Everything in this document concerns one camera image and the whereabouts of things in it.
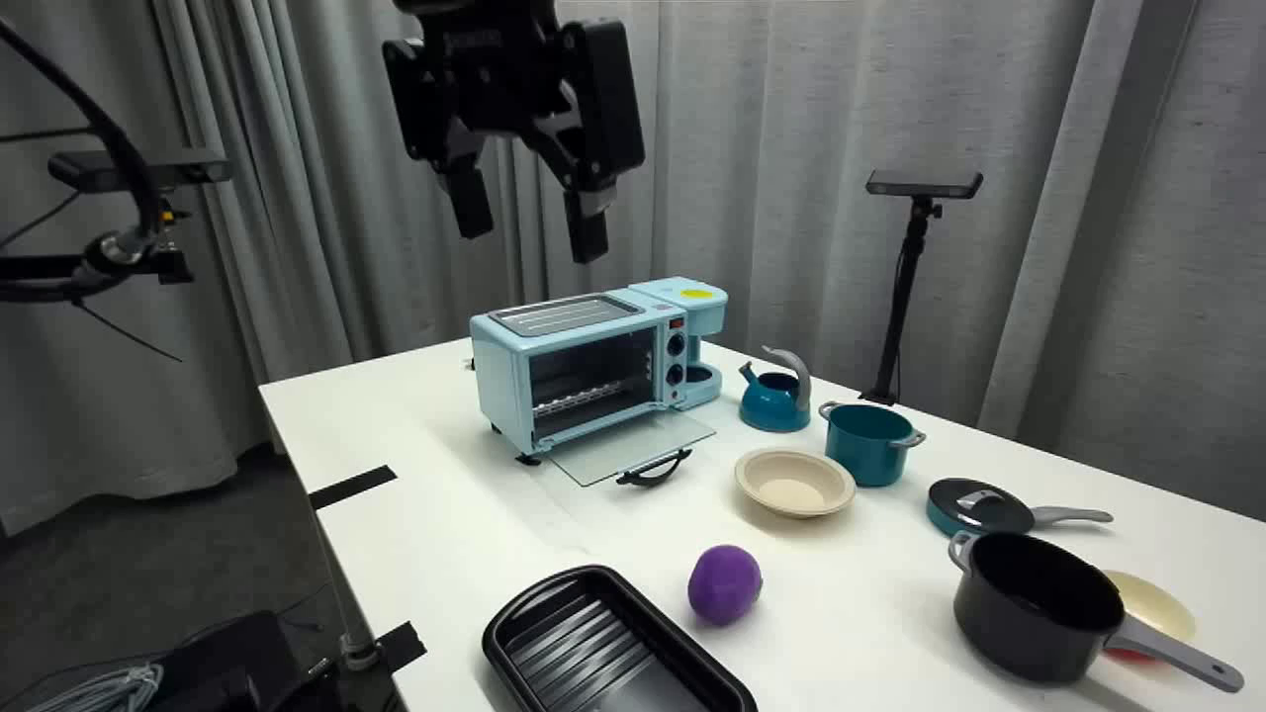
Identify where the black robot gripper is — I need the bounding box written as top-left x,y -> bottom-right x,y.
419,0 -> 617,269

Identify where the glass oven door black handle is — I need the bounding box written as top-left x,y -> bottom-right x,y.
545,413 -> 719,491

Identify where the light blue toaster oven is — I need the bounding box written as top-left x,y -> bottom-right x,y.
468,273 -> 731,469

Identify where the grey curtain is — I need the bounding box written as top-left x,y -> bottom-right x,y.
0,0 -> 1266,538

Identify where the teal kettle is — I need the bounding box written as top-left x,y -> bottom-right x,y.
731,343 -> 814,437

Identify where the black tape strip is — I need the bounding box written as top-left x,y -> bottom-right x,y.
305,462 -> 400,516

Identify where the cream bowl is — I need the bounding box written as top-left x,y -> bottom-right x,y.
731,447 -> 860,524

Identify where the teal pot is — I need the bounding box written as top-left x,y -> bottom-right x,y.
814,400 -> 928,491

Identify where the purple ball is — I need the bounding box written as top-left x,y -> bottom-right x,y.
686,542 -> 766,631

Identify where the black baking tray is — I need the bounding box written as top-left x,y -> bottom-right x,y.
480,563 -> 762,712

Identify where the black table clamp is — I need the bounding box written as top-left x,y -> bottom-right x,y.
331,618 -> 433,683

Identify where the black chair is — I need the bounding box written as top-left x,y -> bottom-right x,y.
132,608 -> 312,712

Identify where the grey plastic bag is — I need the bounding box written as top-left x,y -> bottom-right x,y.
0,657 -> 169,712

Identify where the cream plate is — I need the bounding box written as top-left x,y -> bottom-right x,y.
1105,567 -> 1201,664

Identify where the black camera stand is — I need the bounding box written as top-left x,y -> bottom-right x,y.
860,196 -> 945,408

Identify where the black camera bar on stand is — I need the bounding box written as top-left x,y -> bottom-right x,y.
864,167 -> 988,206

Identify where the black camera bar on arm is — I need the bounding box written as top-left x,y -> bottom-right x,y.
47,145 -> 233,196

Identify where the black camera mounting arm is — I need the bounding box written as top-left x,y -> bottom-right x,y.
0,189 -> 199,308

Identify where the thick black cable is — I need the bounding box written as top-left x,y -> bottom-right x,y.
0,11 -> 181,288

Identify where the teal pan grey handle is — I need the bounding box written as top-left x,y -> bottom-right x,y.
923,474 -> 1121,542

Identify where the black saucepan grey handle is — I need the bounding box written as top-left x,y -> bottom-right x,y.
945,525 -> 1249,697

